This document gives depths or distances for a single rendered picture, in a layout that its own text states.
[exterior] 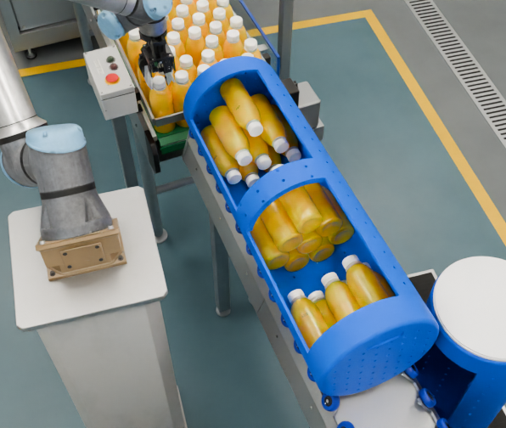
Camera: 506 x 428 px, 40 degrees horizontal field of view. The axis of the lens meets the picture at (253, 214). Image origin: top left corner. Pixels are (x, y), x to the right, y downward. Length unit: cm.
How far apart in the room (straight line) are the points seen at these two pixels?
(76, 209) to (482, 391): 103
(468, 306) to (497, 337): 9
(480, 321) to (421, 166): 176
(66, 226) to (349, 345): 62
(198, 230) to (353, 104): 109
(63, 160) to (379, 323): 71
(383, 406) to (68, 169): 87
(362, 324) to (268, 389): 130
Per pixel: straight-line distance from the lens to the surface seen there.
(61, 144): 146
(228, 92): 187
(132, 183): 241
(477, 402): 183
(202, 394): 264
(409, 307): 143
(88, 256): 152
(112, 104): 204
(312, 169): 160
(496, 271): 176
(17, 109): 160
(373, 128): 348
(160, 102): 206
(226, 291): 264
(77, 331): 160
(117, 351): 171
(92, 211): 148
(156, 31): 187
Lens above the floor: 243
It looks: 52 degrees down
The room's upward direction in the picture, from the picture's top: straight up
